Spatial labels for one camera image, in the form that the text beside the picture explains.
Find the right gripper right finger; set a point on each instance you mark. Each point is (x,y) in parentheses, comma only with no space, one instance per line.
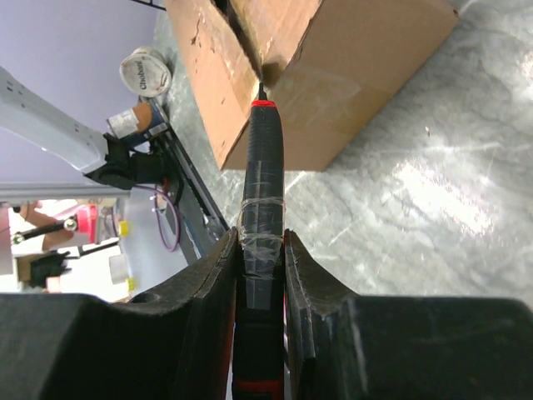
(343,345)

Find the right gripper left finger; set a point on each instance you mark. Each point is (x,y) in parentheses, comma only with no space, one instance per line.
(172,341)

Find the red black utility knife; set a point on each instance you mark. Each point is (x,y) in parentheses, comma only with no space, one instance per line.
(258,350)

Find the brown cardboard express box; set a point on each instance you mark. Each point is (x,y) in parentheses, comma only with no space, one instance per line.
(329,66)

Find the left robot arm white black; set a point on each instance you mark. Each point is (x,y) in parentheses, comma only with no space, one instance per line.
(106,158)

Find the orange labelled tin can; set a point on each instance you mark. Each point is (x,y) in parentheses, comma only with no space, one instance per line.
(139,124)

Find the white chobani yogurt cup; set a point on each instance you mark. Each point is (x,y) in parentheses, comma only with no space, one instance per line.
(145,72)

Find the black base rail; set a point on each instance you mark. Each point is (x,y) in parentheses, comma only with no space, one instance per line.
(202,223)

